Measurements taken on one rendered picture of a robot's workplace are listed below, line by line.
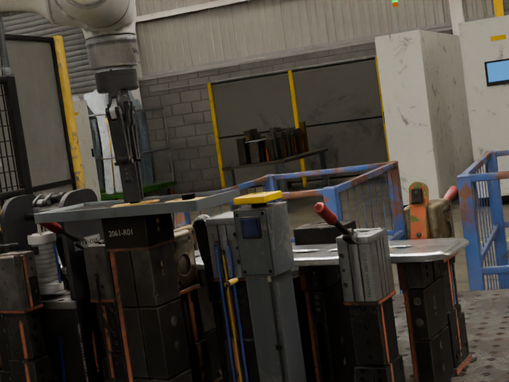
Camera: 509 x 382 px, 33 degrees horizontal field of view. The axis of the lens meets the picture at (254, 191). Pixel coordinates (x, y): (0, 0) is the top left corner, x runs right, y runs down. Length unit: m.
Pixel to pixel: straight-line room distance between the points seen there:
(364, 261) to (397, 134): 8.31
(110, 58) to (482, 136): 8.29
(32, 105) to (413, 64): 5.27
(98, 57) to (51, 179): 4.05
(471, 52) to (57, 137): 5.29
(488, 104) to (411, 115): 0.82
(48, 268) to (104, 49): 0.56
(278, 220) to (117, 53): 0.41
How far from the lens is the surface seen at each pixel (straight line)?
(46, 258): 1.90
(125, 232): 1.55
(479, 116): 9.66
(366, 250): 1.50
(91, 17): 1.39
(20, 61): 5.49
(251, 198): 1.40
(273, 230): 1.40
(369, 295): 1.52
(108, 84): 1.55
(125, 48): 1.55
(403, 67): 9.76
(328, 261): 1.67
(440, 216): 1.83
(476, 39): 9.67
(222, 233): 1.63
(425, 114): 9.71
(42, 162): 5.52
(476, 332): 2.19
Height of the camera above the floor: 1.28
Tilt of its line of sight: 5 degrees down
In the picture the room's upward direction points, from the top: 8 degrees counter-clockwise
